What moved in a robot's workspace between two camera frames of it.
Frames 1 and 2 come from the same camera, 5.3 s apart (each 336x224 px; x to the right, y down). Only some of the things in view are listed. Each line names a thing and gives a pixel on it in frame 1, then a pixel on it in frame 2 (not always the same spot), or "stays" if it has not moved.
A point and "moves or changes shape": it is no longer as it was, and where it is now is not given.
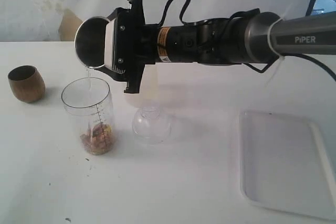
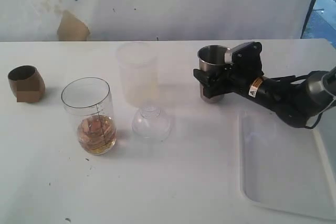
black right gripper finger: (114, 75) -> (206, 78)
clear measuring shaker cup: (88, 100) stays
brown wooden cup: (27, 83) stays
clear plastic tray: (284, 165) stays
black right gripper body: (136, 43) -> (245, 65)
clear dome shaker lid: (150, 126) stays
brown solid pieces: (100, 139) moves or changes shape
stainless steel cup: (90, 42) -> (212, 58)
